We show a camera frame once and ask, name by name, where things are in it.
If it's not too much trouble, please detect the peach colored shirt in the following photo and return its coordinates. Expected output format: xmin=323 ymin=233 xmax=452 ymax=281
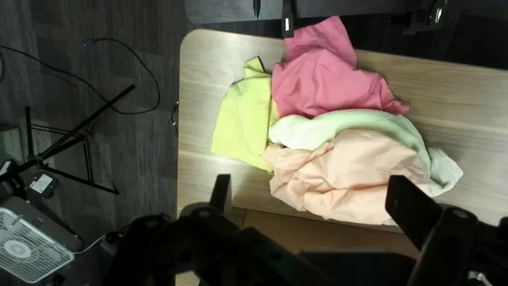
xmin=263 ymin=128 xmax=434 ymax=227

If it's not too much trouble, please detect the brown cardboard box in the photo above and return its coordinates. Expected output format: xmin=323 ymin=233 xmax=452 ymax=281
xmin=228 ymin=208 xmax=423 ymax=260

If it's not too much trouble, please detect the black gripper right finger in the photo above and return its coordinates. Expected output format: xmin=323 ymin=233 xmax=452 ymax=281
xmin=385 ymin=174 xmax=447 ymax=251

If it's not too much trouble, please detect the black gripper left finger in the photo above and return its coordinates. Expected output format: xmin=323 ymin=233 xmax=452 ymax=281
xmin=209 ymin=173 xmax=234 ymax=213

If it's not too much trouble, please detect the black camera tripod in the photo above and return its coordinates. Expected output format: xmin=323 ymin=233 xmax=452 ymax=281
xmin=0 ymin=82 xmax=137 ymax=197

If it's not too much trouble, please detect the white towel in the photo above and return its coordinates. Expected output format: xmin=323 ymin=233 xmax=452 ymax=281
xmin=423 ymin=146 xmax=466 ymax=197

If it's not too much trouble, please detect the black floor cable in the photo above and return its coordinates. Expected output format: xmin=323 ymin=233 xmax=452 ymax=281
xmin=0 ymin=36 xmax=164 ymax=116

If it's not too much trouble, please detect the pink shirt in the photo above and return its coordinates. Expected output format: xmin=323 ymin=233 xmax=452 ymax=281
xmin=271 ymin=14 xmax=412 ymax=117

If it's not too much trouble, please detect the cream white cloth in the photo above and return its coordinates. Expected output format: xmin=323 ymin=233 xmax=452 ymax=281
xmin=267 ymin=108 xmax=434 ymax=171

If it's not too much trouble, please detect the white grated box device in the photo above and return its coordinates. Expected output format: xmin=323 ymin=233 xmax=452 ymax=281
xmin=0 ymin=205 xmax=77 ymax=284

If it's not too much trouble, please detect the yellow cloth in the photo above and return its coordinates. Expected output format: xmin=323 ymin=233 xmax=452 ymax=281
xmin=212 ymin=55 xmax=280 ymax=171

